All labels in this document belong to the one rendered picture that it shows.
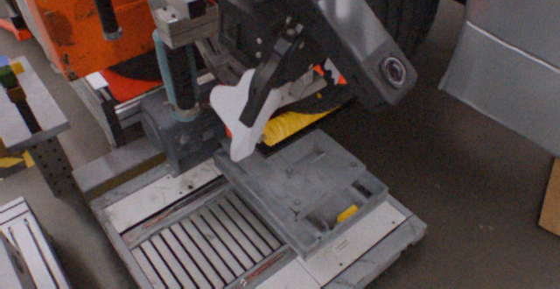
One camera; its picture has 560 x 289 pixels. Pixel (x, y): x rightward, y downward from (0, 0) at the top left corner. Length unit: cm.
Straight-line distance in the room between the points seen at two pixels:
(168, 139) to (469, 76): 89
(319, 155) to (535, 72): 81
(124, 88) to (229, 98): 136
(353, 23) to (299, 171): 110
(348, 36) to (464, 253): 134
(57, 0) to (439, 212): 137
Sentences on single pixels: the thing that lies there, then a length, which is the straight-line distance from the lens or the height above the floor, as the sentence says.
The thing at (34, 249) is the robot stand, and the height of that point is 23.
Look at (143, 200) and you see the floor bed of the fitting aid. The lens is 160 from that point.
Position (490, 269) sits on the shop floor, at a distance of 161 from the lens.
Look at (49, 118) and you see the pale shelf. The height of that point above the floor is 45.
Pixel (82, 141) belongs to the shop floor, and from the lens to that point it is 200.
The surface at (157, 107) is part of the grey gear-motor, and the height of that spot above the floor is 41.
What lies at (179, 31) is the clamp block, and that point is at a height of 93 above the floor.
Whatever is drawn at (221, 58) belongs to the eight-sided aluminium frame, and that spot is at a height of 62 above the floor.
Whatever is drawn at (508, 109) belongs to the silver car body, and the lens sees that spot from 86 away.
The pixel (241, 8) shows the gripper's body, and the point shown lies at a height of 112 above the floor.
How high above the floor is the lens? 129
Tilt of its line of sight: 45 degrees down
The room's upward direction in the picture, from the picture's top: straight up
